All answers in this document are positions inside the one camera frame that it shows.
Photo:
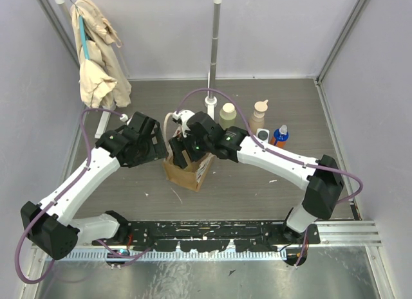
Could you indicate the beige pump bottle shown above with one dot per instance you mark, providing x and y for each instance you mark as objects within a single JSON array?
[{"x": 257, "y": 118}]

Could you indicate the slotted cable duct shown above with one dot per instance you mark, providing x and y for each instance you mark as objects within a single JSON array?
[{"x": 101, "y": 254}]

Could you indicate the blue clothes hanger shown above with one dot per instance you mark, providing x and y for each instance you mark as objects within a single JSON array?
[{"x": 83, "y": 37}]

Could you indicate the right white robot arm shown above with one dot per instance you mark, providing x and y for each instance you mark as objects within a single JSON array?
[{"x": 318, "y": 178}]

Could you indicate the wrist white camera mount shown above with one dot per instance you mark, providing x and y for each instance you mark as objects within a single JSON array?
[
  {"x": 181, "y": 118},
  {"x": 124, "y": 118}
]

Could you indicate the beige hanging cloth garment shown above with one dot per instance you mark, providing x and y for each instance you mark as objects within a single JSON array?
[{"x": 102, "y": 81}]

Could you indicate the green bottle beige cap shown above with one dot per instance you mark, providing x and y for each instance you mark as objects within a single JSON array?
[{"x": 228, "y": 115}]

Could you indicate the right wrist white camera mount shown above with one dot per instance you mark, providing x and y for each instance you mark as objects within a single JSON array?
[{"x": 181, "y": 118}]

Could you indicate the metal clothes rack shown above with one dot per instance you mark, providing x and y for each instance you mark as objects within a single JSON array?
[{"x": 163, "y": 39}]

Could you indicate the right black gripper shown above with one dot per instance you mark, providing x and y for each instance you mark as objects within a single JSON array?
[{"x": 177, "y": 146}]

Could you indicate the orange blue spray bottle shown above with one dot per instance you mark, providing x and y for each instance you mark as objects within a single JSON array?
[{"x": 280, "y": 137}]

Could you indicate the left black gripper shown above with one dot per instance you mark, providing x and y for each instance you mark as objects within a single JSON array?
[{"x": 158, "y": 141}]

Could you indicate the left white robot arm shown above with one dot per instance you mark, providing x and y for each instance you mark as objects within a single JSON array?
[{"x": 51, "y": 224}]

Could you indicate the brown canvas tote bag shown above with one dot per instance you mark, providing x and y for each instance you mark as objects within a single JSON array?
[{"x": 190, "y": 177}]

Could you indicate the white bottle grey cap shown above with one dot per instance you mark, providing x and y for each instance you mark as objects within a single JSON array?
[{"x": 263, "y": 134}]

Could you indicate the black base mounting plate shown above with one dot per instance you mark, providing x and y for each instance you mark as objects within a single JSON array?
[{"x": 205, "y": 236}]

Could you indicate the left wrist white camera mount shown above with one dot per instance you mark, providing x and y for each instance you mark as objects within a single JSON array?
[{"x": 124, "y": 118}]

